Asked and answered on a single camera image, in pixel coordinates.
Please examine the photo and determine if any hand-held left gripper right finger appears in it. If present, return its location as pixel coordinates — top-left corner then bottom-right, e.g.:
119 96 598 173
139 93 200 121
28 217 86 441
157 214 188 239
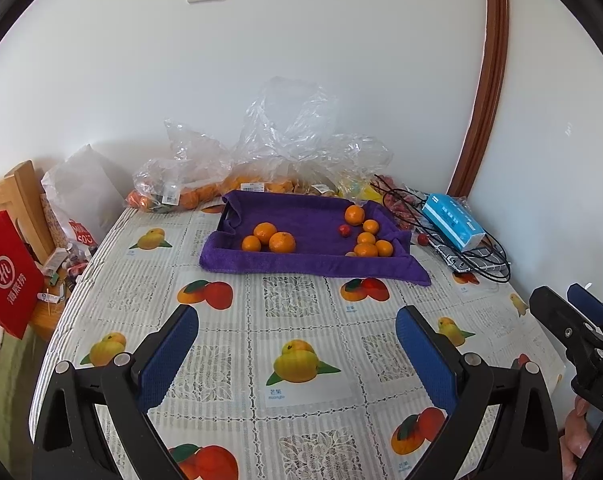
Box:
395 305 565 480

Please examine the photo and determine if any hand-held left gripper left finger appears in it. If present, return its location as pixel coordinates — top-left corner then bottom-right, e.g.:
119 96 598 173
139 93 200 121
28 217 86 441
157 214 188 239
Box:
31 304 200 480

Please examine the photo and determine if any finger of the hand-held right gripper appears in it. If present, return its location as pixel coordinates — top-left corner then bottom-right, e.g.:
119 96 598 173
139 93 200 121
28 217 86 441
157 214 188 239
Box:
567 282 603 330
529 286 602 361

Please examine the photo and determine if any purple towel covered tray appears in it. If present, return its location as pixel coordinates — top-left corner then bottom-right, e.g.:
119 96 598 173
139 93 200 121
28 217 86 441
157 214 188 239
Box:
200 190 431 287

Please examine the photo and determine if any person's right hand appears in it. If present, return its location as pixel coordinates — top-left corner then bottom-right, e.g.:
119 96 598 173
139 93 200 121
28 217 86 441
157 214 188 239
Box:
560 396 602 476

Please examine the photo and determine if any grey checkered cloth pouch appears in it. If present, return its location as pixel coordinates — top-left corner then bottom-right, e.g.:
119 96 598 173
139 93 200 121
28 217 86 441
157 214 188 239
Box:
429 237 509 275

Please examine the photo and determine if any fruit print tablecloth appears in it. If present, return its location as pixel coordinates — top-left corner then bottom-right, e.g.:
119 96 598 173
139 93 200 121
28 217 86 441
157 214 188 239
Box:
34 205 567 480

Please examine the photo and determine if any wooden side table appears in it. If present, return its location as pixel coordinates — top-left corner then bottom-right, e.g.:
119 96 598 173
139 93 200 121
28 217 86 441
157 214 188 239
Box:
31 285 68 341

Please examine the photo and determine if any blue tissue box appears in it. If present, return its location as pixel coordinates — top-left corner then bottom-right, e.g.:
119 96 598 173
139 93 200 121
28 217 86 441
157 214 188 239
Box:
421 193 487 251

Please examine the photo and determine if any bag of cherry tomatoes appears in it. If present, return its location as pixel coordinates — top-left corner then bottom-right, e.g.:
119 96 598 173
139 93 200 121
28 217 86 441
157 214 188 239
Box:
376 175 423 231

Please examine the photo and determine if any green blanket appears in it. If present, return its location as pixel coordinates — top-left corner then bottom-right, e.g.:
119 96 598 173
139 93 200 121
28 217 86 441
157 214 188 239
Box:
0 330 49 426

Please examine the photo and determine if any yellow snack package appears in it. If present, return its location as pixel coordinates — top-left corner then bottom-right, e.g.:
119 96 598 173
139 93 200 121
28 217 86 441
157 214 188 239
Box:
341 177 382 206

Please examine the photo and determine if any small clear bag of oranges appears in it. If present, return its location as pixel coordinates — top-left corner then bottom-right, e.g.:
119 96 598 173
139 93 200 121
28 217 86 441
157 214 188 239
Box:
126 119 232 215

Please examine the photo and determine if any red paper bag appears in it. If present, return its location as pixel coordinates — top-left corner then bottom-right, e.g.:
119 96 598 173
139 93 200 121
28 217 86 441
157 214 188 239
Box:
0 211 45 339

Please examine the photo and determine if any white plastic bag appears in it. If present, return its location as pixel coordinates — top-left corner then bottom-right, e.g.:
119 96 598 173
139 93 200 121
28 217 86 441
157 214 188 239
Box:
41 144 127 246

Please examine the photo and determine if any crumpled clear plastic bag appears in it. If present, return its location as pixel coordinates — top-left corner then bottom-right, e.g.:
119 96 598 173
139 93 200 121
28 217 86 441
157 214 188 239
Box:
301 132 395 196

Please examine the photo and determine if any wooden chair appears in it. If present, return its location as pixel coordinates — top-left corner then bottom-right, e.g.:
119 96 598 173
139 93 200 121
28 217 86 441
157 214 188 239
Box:
0 160 57 266

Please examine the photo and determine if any large clear bag of oranges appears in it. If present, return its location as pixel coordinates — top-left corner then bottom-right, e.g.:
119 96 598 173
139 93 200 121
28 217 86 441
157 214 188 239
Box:
231 76 339 194

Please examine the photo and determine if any black cable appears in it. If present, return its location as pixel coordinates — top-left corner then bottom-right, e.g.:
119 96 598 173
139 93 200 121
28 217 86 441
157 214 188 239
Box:
374 174 513 283

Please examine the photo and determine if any brown wooden door frame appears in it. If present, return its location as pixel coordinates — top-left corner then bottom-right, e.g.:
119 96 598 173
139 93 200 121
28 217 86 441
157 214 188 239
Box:
449 0 511 198

